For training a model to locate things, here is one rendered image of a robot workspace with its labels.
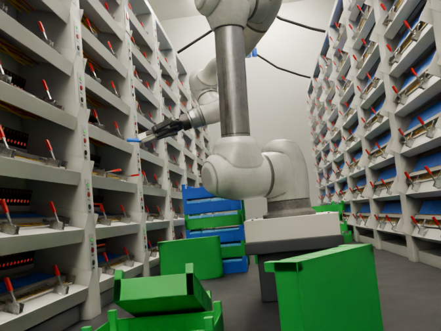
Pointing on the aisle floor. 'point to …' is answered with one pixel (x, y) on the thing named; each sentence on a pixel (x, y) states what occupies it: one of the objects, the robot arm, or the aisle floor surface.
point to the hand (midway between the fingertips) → (146, 136)
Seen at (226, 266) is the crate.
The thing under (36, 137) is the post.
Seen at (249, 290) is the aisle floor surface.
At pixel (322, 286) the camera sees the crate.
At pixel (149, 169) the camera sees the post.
